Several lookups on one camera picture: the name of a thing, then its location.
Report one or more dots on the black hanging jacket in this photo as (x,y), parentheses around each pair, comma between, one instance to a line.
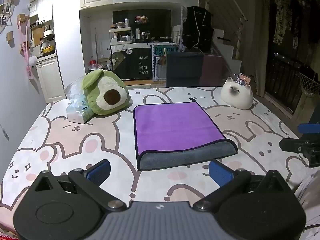
(197,27)

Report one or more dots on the white shelf rack with bottles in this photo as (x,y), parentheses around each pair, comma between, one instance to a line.
(121,35)

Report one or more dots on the hanging patterned clothes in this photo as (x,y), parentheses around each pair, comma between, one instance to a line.
(287,17)

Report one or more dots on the black lettered curtain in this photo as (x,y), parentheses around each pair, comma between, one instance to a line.
(135,63)

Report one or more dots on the maroon fabric box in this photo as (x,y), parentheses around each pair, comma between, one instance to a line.
(212,70)

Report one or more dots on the pink phone holder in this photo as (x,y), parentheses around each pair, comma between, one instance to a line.
(243,79)

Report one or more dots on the bunny printed blanket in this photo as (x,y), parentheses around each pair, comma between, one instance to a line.
(75,140)

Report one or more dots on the green avocado plush pillow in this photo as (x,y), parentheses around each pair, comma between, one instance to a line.
(107,93)

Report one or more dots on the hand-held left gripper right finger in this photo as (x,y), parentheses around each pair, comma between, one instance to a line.
(220,174)

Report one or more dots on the yellow kitchen appliance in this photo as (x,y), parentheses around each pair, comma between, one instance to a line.
(47,46)

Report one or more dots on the white cabinet door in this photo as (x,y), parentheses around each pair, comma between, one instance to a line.
(50,80)

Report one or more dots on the white cat plush pillow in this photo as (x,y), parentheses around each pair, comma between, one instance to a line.
(236,96)

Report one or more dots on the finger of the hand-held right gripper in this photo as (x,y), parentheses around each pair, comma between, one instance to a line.
(309,127)

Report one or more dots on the purple and grey towel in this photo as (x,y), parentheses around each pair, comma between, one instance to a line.
(175,127)

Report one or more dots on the white basketball net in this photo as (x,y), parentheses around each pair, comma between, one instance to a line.
(309,83)

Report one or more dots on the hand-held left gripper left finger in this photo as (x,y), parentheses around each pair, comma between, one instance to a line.
(99,173)

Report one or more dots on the clear plastic tissue pack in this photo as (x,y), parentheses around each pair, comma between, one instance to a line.
(76,105)

